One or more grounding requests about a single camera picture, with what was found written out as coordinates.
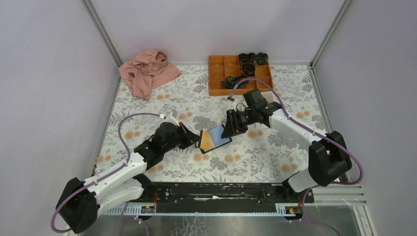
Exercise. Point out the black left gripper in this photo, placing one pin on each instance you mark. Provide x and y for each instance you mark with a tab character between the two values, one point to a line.
189	137

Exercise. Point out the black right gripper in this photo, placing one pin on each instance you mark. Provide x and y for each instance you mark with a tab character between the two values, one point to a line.
231	129

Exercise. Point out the black blue card holder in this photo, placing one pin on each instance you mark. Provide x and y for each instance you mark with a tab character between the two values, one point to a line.
215	134

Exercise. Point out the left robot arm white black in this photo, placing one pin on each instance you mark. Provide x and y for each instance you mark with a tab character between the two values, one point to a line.
83	201

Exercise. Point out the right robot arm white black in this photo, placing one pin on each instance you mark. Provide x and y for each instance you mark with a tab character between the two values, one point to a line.
327	154

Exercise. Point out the floral patterned table mat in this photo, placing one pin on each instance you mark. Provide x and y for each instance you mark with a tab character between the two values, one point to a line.
259	155

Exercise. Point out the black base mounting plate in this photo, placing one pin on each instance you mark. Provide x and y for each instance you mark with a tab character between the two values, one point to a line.
196	192

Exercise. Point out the pink crumpled cloth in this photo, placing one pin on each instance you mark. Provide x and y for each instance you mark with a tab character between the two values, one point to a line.
147	70

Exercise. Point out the slotted aluminium cable rail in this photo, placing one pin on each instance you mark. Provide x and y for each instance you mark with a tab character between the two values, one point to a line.
206	209

